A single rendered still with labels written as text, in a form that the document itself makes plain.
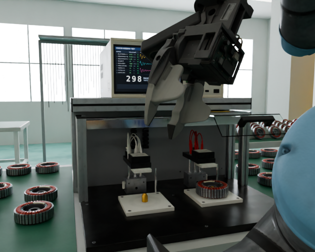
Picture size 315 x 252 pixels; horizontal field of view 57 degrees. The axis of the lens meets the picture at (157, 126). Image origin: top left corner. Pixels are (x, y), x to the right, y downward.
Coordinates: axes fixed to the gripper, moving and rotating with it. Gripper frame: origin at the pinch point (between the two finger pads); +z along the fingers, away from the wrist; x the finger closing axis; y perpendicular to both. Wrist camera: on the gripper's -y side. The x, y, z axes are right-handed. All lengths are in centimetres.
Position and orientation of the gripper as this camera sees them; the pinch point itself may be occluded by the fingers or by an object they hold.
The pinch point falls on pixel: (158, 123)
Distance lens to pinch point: 41.9
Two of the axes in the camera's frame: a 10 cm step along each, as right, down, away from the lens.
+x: 6.2, 3.9, 6.8
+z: -3.8, 9.1, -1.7
